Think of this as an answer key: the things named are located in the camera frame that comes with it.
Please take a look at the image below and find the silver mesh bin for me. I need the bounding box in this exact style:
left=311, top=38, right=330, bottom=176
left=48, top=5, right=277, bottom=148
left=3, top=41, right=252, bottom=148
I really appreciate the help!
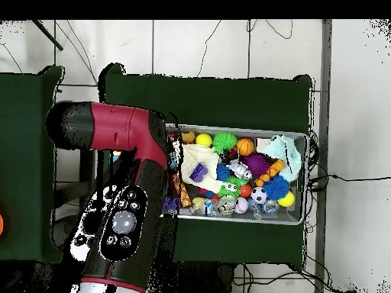
left=164, top=123, right=309, bottom=226

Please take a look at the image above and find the cream knitted cloth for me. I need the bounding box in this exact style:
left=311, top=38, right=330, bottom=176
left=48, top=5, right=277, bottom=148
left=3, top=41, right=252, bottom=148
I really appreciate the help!
left=180, top=143, right=228, bottom=194

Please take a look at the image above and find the purple toy block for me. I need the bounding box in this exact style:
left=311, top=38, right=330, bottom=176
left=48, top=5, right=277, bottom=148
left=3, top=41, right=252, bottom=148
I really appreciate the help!
left=189, top=163, right=209, bottom=183

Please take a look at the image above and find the smooth yellow ball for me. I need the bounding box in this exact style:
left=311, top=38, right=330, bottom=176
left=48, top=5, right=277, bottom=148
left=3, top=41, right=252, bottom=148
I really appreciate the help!
left=195, top=133, right=213, bottom=148

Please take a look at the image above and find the green spiky rubber ball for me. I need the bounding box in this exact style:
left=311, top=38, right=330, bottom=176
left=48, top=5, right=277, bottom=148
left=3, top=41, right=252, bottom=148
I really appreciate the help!
left=212, top=130, right=238, bottom=154

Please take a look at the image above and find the orange toy basketball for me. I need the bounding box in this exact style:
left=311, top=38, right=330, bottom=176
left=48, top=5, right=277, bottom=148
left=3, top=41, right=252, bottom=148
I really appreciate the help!
left=236, top=137, right=255, bottom=156

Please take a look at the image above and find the purple spiky ball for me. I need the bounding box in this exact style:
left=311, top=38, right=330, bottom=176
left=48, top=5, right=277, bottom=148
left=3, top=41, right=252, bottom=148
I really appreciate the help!
left=241, top=153, right=271, bottom=177

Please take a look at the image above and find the dark green tablecloth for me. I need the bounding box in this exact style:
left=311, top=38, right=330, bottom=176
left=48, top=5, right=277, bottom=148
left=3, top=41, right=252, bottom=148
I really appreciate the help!
left=0, top=65, right=69, bottom=263
left=95, top=62, right=314, bottom=269

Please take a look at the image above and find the small soccer ball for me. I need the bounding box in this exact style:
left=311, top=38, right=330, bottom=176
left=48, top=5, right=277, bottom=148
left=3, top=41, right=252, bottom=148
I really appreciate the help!
left=250, top=186, right=268, bottom=204

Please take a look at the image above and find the blue spiky rubber ball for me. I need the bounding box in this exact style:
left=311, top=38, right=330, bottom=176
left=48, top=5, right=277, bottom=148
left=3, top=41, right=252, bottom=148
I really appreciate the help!
left=262, top=174, right=290, bottom=201

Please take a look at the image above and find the mint green cloth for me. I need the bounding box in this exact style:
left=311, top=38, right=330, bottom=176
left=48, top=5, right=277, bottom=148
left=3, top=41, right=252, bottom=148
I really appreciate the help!
left=263, top=134, right=302, bottom=182

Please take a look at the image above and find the dark metal rod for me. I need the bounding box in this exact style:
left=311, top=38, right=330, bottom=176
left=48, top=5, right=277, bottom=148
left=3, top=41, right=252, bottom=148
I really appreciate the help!
left=31, top=19, right=64, bottom=52

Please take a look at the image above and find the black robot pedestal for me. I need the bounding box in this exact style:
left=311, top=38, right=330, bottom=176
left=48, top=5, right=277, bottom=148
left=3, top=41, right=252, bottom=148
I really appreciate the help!
left=152, top=260, right=233, bottom=293

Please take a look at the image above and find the black power cable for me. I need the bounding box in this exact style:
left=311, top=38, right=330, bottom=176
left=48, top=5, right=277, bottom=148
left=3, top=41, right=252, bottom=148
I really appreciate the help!
left=308, top=173, right=391, bottom=192

